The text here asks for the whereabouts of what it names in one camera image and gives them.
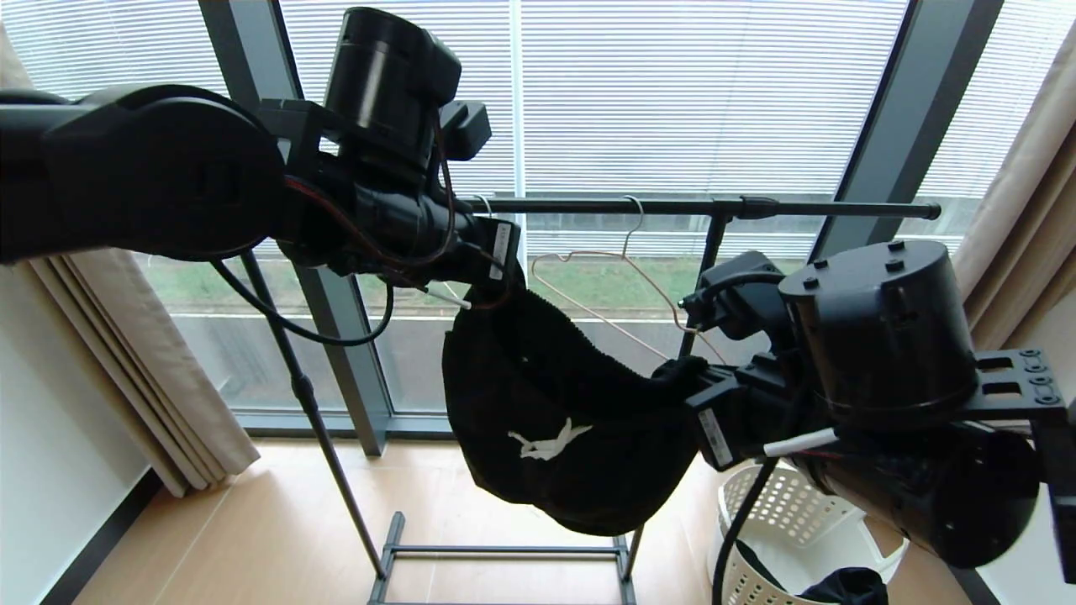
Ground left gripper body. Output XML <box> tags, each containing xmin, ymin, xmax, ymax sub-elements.
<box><xmin>277</xmin><ymin>172</ymin><xmax>524</xmax><ymax>292</ymax></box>

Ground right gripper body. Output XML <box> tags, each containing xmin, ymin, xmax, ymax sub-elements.
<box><xmin>685</xmin><ymin>353</ymin><xmax>1043</xmax><ymax>568</ymax></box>

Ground black shirt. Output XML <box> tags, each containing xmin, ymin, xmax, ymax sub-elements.
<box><xmin>797</xmin><ymin>567</ymin><xmax>890</xmax><ymax>605</ymax></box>

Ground black shorts with white print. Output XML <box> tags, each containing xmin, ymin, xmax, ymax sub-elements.
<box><xmin>441</xmin><ymin>281</ymin><xmax>711</xmax><ymax>537</ymax></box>

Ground white laundry basket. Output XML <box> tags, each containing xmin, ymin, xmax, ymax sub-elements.
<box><xmin>713</xmin><ymin>460</ymin><xmax>910</xmax><ymax>605</ymax></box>

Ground black clothes rack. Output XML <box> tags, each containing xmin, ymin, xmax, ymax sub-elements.
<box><xmin>240</xmin><ymin>195</ymin><xmax>942</xmax><ymax>605</ymax></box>

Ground beige curtain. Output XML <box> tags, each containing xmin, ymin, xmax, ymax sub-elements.
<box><xmin>0</xmin><ymin>25</ymin><xmax>261</xmax><ymax>498</ymax></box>
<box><xmin>950</xmin><ymin>17</ymin><xmax>1076</xmax><ymax>354</ymax></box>

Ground window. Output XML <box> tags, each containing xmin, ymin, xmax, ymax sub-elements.
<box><xmin>0</xmin><ymin>0</ymin><xmax>1076</xmax><ymax>459</ymax></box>

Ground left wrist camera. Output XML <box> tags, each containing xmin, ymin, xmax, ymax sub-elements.
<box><xmin>437</xmin><ymin>101</ymin><xmax>493</xmax><ymax>162</ymax></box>

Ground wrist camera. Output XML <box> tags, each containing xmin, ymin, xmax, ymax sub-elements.
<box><xmin>437</xmin><ymin>101</ymin><xmax>493</xmax><ymax>162</ymax></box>
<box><xmin>679</xmin><ymin>250</ymin><xmax>791</xmax><ymax>337</ymax></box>

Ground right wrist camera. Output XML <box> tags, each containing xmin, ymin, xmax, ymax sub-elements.
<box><xmin>679</xmin><ymin>250</ymin><xmax>791</xmax><ymax>337</ymax></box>

